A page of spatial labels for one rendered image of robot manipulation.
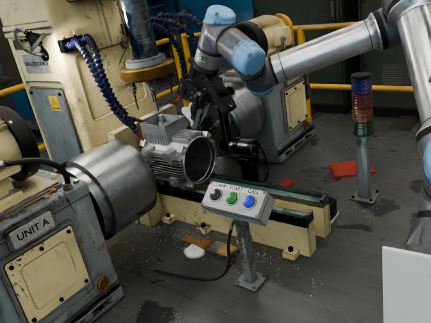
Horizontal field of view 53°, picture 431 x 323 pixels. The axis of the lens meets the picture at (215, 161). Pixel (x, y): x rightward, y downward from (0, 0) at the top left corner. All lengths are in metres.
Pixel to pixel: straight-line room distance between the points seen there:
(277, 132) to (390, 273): 1.00
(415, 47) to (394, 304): 0.50
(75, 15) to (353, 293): 1.15
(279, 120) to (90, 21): 0.80
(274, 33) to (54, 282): 1.26
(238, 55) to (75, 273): 0.65
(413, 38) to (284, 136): 0.96
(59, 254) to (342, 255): 0.74
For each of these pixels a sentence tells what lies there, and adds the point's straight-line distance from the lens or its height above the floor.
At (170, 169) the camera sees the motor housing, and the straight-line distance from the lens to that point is 1.40.
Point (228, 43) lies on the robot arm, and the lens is 1.07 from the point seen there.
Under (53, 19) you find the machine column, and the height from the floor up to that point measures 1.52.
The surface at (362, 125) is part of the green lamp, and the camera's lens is 1.41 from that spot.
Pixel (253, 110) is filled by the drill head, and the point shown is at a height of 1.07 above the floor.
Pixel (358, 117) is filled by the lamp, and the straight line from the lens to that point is 1.40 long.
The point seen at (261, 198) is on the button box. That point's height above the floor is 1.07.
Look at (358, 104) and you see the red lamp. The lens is 1.39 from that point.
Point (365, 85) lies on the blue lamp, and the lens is 1.37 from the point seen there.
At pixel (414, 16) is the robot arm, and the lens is 0.99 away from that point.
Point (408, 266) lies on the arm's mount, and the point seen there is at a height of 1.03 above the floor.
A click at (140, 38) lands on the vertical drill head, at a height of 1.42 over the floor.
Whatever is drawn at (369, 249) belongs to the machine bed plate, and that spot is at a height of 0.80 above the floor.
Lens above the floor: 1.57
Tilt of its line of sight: 23 degrees down
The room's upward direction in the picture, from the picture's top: 10 degrees counter-clockwise
